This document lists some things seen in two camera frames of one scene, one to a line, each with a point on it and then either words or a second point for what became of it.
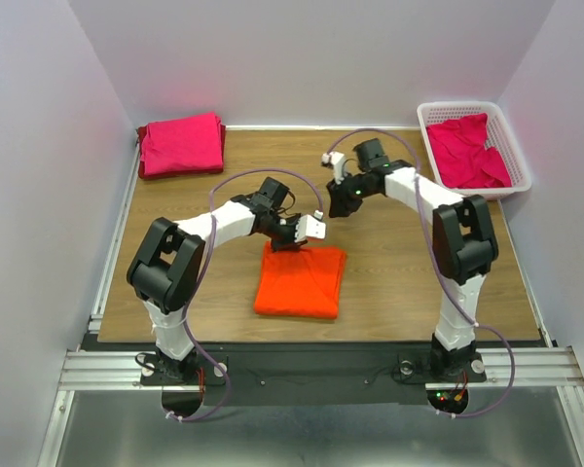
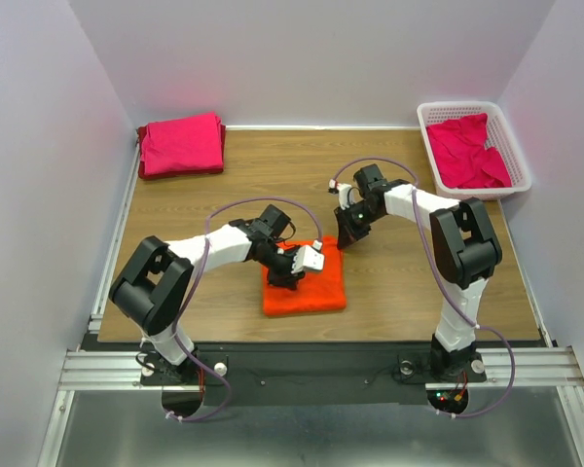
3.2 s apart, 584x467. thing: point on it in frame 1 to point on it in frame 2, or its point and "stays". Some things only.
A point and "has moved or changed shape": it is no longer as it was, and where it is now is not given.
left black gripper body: x=277 y=230 to x=279 y=270
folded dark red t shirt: x=140 y=135 stays
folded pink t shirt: x=190 y=142 stays
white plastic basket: x=497 y=135 stays
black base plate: x=307 y=375 stays
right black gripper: x=340 y=205 to x=347 y=232
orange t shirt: x=303 y=282 has moved or changed shape
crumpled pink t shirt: x=464 y=161 stays
